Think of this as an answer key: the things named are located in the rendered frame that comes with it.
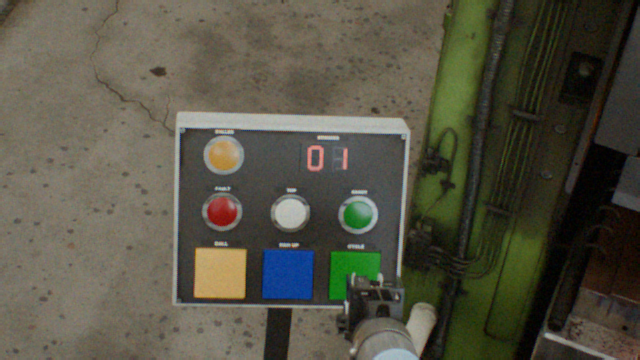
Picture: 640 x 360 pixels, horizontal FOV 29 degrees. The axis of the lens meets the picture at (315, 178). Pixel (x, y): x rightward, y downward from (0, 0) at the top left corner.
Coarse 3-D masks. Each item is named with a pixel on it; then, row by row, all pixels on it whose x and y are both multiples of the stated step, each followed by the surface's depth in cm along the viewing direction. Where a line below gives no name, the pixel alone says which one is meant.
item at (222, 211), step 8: (216, 200) 181; (224, 200) 181; (208, 208) 181; (216, 208) 181; (224, 208) 181; (232, 208) 181; (208, 216) 181; (216, 216) 181; (224, 216) 181; (232, 216) 181; (216, 224) 182; (224, 224) 182
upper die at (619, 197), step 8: (632, 160) 171; (624, 168) 173; (632, 168) 172; (624, 176) 174; (632, 176) 173; (616, 184) 180; (624, 184) 175; (632, 184) 174; (616, 192) 176; (624, 192) 176; (632, 192) 175; (616, 200) 177; (624, 200) 177; (632, 200) 176; (632, 208) 177
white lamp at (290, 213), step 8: (288, 200) 182; (296, 200) 182; (280, 208) 182; (288, 208) 182; (296, 208) 182; (304, 208) 182; (280, 216) 182; (288, 216) 182; (296, 216) 182; (304, 216) 182; (280, 224) 182; (288, 224) 182; (296, 224) 183
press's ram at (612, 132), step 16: (624, 48) 161; (624, 64) 162; (624, 80) 163; (608, 96) 166; (624, 96) 165; (608, 112) 168; (624, 112) 167; (608, 128) 170; (624, 128) 168; (608, 144) 171; (624, 144) 170
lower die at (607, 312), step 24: (624, 216) 203; (600, 240) 199; (624, 240) 199; (600, 264) 195; (624, 264) 194; (600, 288) 191; (624, 288) 191; (576, 312) 195; (600, 312) 193; (624, 312) 191
